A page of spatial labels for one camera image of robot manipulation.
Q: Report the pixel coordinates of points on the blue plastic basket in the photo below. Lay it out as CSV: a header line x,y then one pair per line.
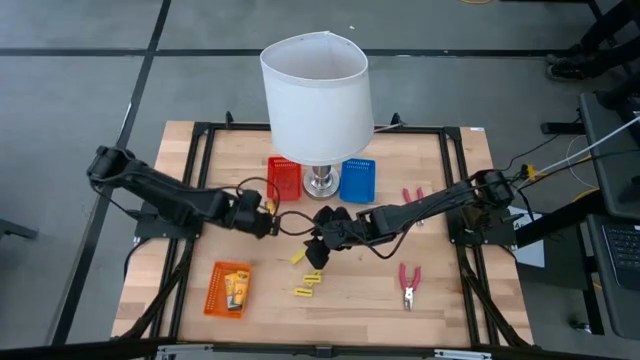
x,y
357,182

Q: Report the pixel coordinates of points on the red plastic basket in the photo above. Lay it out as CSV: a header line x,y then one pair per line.
x,y
291,175

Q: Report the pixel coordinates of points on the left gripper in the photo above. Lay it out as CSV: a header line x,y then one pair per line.
x,y
247,212

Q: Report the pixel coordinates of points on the black keyboard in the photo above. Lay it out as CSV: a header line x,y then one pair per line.
x,y
625,255

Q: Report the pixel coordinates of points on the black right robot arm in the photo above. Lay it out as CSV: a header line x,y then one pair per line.
x,y
425,202

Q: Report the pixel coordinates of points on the plain yellow eraser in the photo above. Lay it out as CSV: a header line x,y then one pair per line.
x,y
298,256

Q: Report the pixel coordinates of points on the black stand foot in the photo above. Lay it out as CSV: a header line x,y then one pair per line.
x,y
17,230

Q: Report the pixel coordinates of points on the black desk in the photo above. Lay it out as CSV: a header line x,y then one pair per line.
x,y
615,175

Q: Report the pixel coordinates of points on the table lamp white shade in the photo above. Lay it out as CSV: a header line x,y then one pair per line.
x,y
315,100

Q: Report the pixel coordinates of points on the black aluminium frame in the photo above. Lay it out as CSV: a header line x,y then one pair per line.
x,y
452,165

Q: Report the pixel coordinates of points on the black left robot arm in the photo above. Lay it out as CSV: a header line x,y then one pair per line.
x,y
165,192

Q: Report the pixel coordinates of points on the yellow crayon box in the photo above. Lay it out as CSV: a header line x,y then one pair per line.
x,y
243,285
270,206
231,295

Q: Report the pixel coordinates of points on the person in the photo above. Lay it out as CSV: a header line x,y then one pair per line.
x,y
570,67

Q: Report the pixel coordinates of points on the yellow clip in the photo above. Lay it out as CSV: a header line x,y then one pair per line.
x,y
312,279
303,292

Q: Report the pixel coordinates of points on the white paper label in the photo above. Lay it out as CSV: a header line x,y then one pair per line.
x,y
532,255

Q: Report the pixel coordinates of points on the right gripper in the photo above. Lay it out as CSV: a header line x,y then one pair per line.
x,y
342,235

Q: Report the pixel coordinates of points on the silver aluminium bracket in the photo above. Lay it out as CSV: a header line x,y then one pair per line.
x,y
462,355
182,352

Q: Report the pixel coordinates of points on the orange plastic basket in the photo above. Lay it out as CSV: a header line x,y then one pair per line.
x,y
215,295

